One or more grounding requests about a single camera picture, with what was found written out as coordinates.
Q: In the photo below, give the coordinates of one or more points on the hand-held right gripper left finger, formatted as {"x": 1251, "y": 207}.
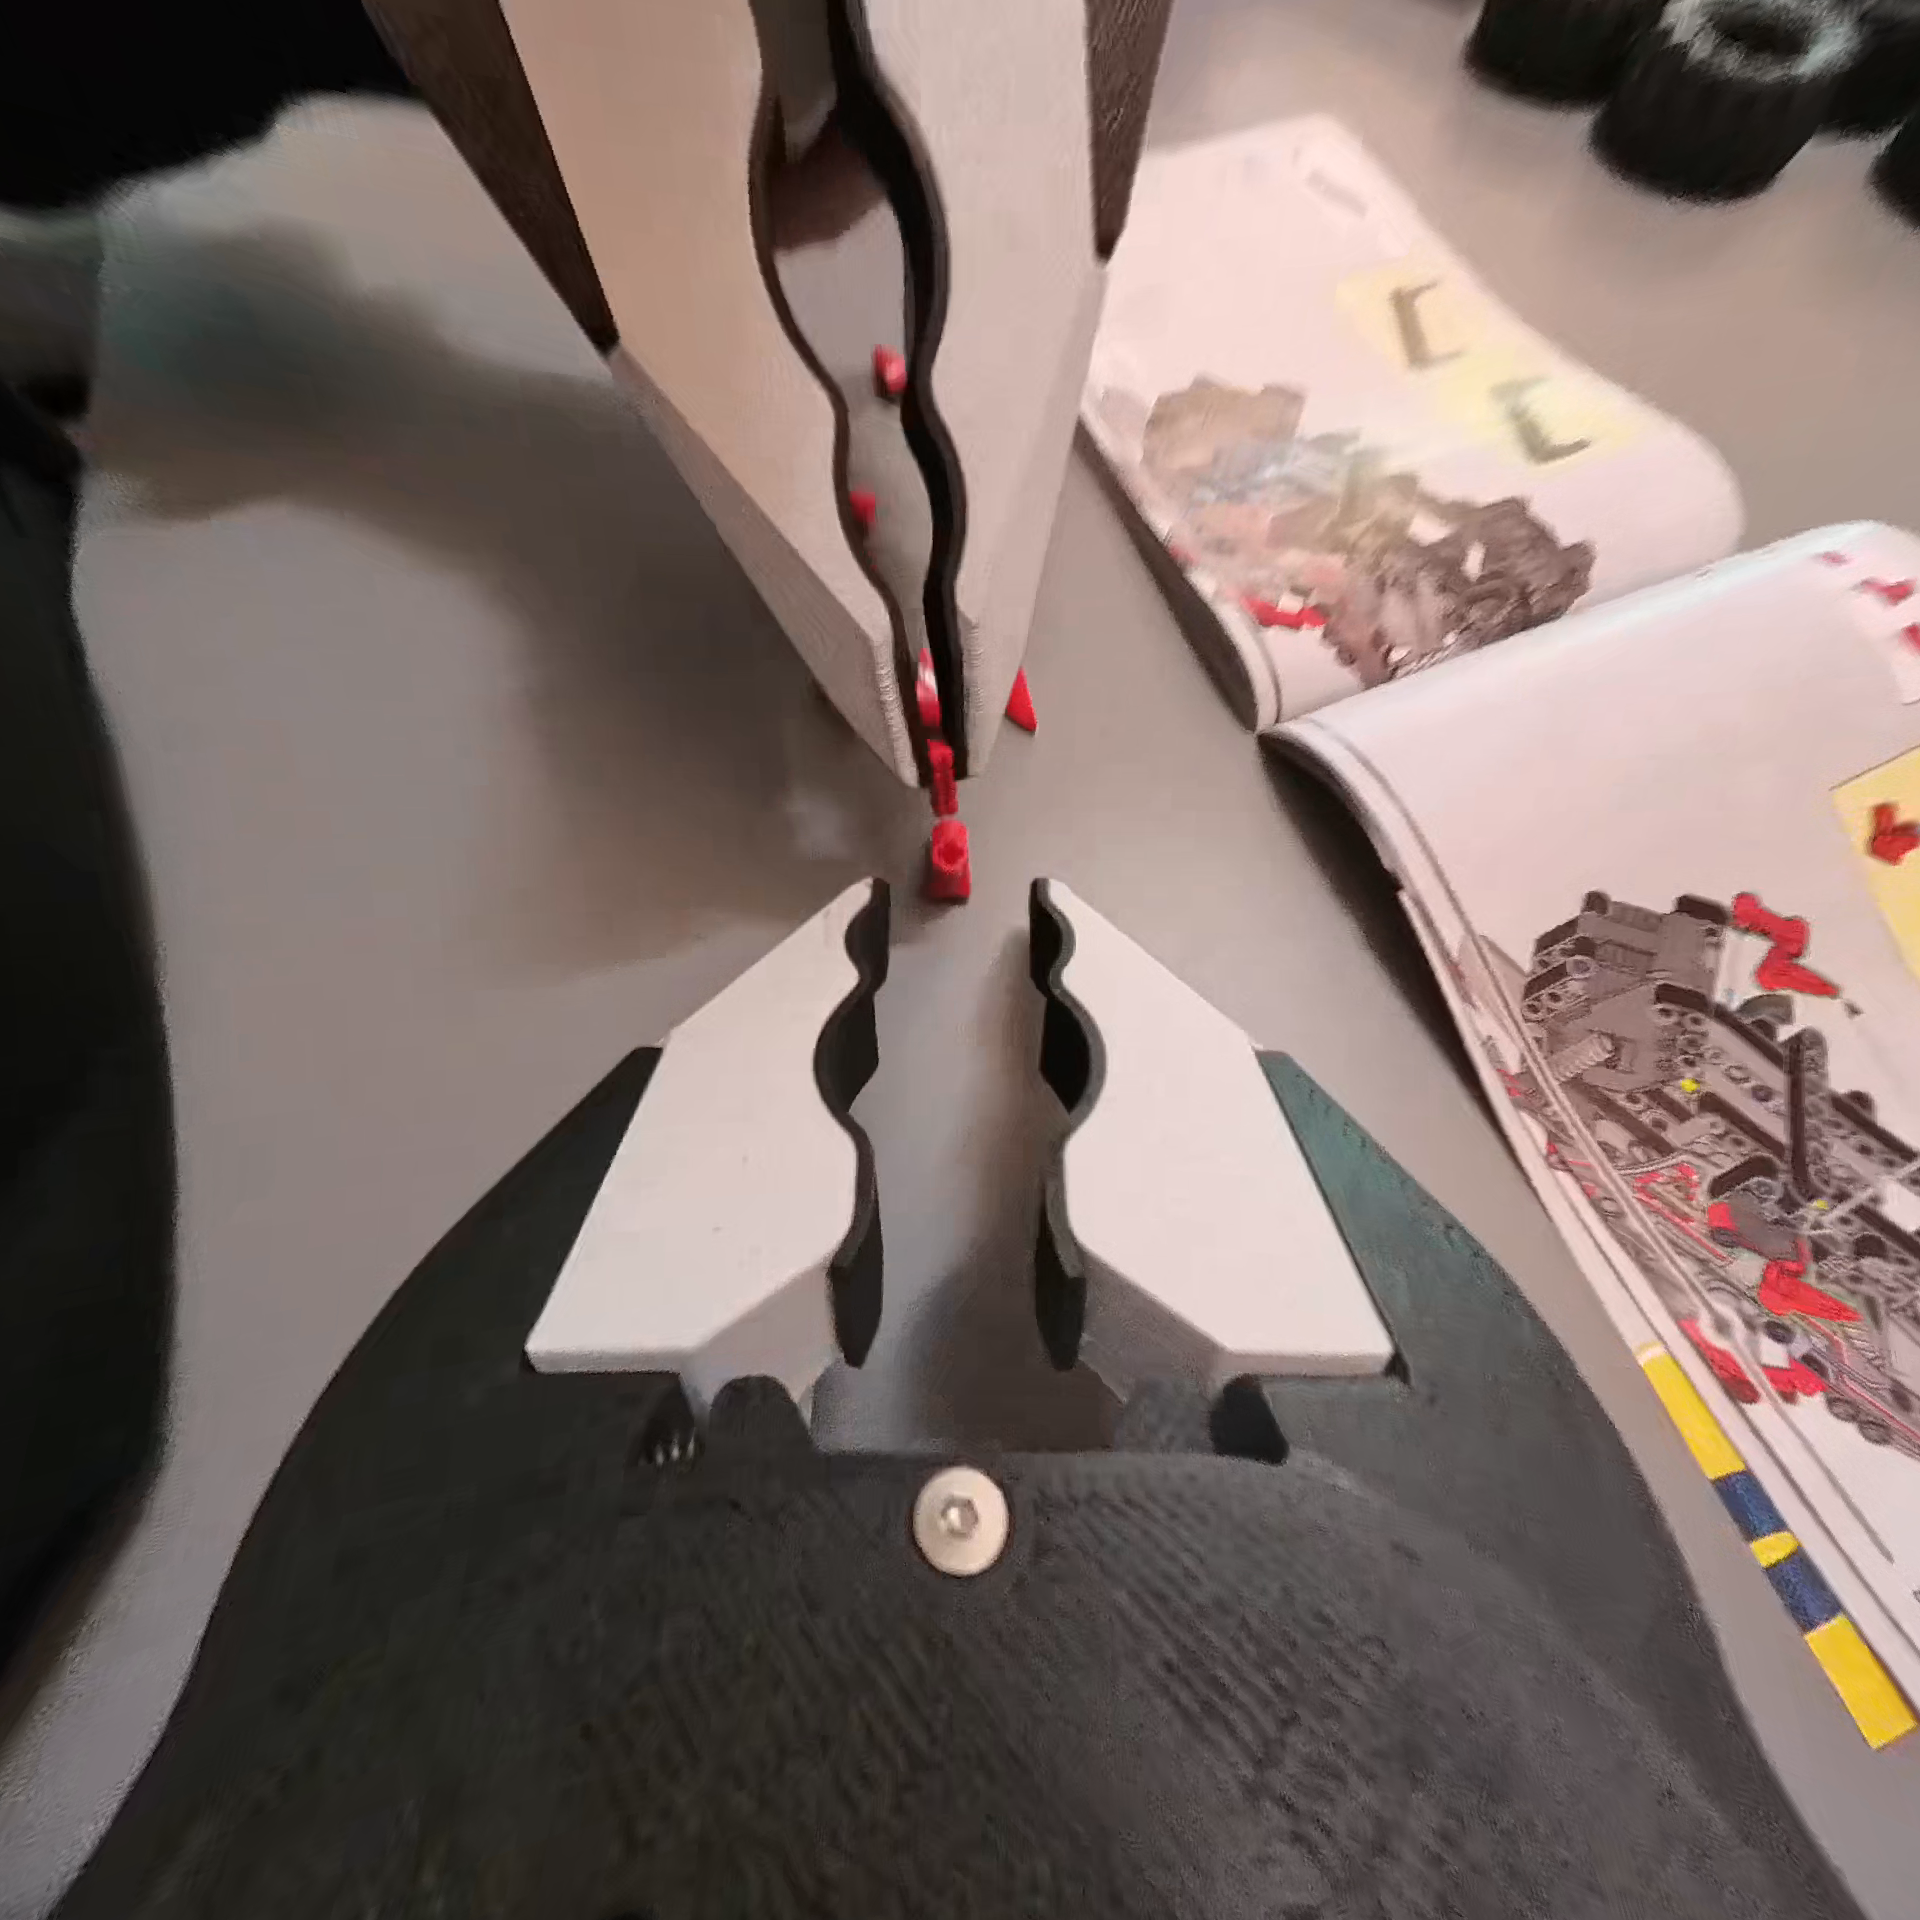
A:
{"x": 706, "y": 1200}

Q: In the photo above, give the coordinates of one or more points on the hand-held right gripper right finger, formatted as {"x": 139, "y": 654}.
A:
{"x": 1214, "y": 1200}

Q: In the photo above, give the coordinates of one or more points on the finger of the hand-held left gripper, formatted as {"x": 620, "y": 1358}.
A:
{"x": 1021, "y": 225}
{"x": 661, "y": 225}

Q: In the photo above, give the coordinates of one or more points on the red axle connector piece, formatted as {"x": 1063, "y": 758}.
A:
{"x": 948, "y": 863}

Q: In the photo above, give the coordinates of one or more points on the small red building piece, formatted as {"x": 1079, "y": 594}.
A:
{"x": 941, "y": 774}
{"x": 890, "y": 370}

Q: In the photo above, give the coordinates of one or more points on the red curved wedge piece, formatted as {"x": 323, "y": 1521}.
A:
{"x": 1021, "y": 699}

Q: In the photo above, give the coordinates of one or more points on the black toy tyre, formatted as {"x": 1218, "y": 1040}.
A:
{"x": 1724, "y": 106}
{"x": 1554, "y": 45}
{"x": 1899, "y": 173}

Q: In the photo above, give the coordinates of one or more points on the building instruction booklet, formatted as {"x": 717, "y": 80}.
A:
{"x": 1622, "y": 809}

